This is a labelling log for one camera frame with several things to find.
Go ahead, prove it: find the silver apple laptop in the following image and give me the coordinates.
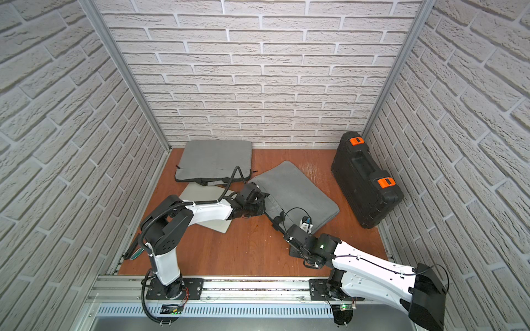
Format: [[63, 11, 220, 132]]
[[179, 183, 232, 234]]

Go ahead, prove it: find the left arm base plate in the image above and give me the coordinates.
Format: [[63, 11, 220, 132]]
[[146, 277, 205, 301]]

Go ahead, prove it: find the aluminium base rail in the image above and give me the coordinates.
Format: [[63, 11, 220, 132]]
[[88, 274, 411, 309]]

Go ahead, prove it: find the black plastic tool case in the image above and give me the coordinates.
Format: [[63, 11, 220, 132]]
[[331, 131, 404, 229]]

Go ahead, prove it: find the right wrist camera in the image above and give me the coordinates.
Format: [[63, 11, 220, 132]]
[[300, 216, 313, 234]]

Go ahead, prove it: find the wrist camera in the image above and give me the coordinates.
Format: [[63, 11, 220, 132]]
[[237, 183, 261, 204], [300, 216, 313, 234]]

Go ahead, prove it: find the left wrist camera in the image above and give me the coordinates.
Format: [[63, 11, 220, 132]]
[[237, 183, 261, 204]]

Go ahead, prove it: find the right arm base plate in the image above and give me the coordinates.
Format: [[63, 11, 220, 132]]
[[309, 279, 365, 301]]

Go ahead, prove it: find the grey zippered laptop bag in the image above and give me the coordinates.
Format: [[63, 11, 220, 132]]
[[175, 140, 253, 186]]

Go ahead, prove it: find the grey laptop sleeve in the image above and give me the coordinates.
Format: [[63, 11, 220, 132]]
[[251, 161, 340, 233]]

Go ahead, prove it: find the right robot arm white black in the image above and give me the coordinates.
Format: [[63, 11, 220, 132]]
[[282, 226, 448, 330]]

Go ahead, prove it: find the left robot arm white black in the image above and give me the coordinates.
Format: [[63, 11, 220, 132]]
[[138, 193, 268, 299]]

